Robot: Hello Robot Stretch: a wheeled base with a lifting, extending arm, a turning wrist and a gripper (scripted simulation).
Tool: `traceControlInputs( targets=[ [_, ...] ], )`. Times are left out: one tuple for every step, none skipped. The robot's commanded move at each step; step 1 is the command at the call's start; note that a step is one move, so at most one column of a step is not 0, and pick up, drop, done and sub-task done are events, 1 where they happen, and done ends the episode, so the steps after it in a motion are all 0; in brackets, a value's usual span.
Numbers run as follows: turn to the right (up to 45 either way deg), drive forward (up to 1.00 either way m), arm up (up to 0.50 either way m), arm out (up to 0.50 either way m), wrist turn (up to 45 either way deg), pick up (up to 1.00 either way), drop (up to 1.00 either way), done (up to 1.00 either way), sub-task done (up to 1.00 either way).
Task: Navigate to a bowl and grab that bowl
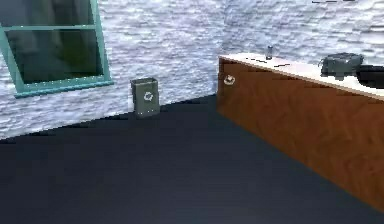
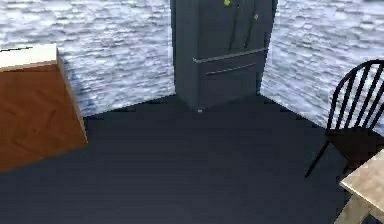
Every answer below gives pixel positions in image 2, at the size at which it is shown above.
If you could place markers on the yellow-green fridge magnet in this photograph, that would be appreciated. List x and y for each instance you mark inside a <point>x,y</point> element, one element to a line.
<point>227,2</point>

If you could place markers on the dark grey fridge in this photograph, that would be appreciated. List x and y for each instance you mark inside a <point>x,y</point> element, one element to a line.
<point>213,73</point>

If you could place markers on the black spindle-back chair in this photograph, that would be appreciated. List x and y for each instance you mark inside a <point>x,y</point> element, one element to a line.
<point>356,140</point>

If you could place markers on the brown wooden cupboard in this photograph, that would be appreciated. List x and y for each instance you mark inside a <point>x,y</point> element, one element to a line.
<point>33,110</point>

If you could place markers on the small diamond fridge magnet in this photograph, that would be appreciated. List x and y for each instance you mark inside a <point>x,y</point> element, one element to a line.
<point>256,16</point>

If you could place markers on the beige wooden table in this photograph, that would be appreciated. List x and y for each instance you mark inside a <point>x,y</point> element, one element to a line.
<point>366,186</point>

